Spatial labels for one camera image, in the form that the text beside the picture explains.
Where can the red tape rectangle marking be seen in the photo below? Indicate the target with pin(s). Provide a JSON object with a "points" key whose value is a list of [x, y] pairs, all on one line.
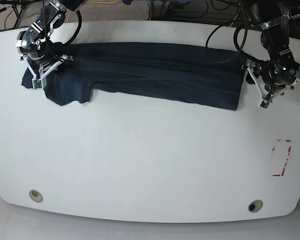
{"points": [[279, 157]]}

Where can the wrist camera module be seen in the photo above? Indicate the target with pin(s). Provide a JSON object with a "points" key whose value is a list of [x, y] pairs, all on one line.
{"points": [[39, 83], [264, 104]]}

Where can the left table grommet hole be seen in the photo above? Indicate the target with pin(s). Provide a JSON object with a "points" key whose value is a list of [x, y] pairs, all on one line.
{"points": [[36, 196]]}

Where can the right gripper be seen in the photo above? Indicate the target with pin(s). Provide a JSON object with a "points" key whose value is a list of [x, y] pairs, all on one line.
{"points": [[40, 70]]}

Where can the right table grommet hole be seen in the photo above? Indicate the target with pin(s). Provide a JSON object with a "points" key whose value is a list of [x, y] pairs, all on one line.
{"points": [[255, 206]]}

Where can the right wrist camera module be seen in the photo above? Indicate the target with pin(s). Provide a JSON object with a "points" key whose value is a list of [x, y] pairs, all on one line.
{"points": [[39, 83]]}

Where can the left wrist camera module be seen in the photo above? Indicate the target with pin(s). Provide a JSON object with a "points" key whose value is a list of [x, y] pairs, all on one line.
{"points": [[264, 104]]}

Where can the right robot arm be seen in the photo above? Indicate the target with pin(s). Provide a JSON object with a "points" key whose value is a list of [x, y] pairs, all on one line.
{"points": [[35, 46]]}

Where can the dark navy t-shirt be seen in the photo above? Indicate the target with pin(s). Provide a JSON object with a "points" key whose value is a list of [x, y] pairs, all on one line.
{"points": [[177, 72]]}

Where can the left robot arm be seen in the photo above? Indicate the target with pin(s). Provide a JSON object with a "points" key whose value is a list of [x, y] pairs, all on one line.
{"points": [[266, 15]]}

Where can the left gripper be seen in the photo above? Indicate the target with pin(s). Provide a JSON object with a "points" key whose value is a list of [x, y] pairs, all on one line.
{"points": [[271, 79]]}

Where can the table grommet hole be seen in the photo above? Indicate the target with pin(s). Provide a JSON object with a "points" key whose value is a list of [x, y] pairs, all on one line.
{"points": [[255, 206], [36, 196]]}

